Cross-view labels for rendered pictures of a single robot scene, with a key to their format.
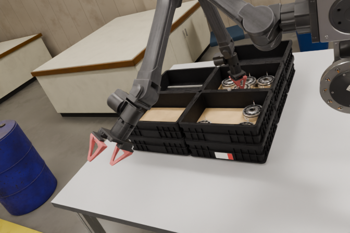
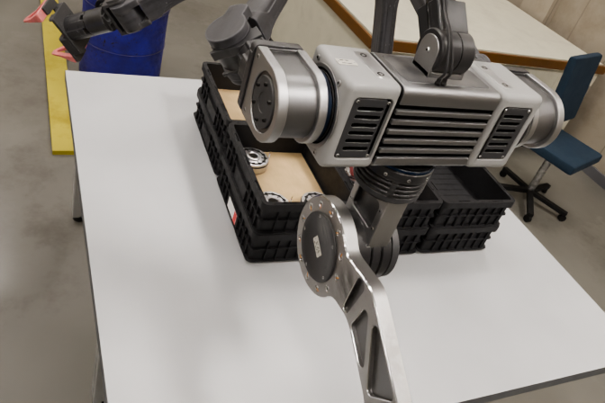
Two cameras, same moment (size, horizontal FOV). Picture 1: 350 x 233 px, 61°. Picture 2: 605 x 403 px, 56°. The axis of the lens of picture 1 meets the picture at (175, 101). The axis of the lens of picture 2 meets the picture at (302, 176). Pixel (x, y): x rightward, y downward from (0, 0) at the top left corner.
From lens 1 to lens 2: 0.81 m
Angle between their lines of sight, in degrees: 19
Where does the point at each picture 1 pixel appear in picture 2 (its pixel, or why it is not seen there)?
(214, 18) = (376, 43)
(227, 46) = not seen: hidden behind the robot
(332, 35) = (247, 111)
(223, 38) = not seen: hidden behind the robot
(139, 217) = (85, 163)
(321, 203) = (209, 343)
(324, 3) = (256, 65)
